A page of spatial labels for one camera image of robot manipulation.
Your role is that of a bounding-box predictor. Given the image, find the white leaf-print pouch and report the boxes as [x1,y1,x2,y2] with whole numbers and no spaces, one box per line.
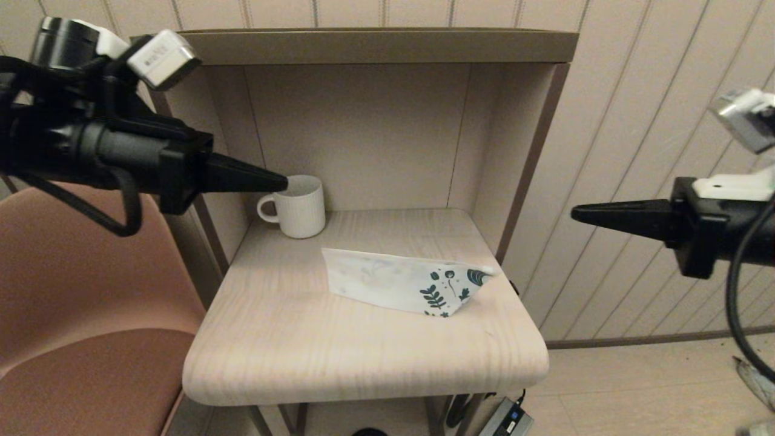
[321,248,502,318]

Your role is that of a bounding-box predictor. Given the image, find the white ribbed mug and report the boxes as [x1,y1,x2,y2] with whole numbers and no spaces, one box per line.
[257,175,327,239]

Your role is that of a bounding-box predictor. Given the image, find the brown wooden baseboard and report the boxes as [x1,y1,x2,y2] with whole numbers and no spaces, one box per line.
[545,326,775,351]

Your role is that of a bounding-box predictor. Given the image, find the brown pink chair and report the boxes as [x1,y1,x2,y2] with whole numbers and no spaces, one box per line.
[0,182,209,436]

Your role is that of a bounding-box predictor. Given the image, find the light wooden shelf unit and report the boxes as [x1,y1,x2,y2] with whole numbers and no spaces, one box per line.
[133,27,580,436]

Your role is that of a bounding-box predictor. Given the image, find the silver power adapter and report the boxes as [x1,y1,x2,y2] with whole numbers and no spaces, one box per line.
[478,397,535,436]

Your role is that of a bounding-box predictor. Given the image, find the white right camera bracket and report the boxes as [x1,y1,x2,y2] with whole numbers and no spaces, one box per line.
[692,163,775,202]

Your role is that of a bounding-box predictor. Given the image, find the black left camera cable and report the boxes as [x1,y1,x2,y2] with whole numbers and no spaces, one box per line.
[12,167,143,237]

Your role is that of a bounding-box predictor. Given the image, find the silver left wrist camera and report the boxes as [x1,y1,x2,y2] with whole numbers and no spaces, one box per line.
[126,29,202,91]

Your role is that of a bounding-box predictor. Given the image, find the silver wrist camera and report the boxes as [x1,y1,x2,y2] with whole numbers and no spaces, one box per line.
[708,89,775,154]
[126,29,202,91]

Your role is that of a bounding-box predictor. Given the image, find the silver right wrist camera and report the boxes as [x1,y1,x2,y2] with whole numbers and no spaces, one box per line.
[708,89,775,154]

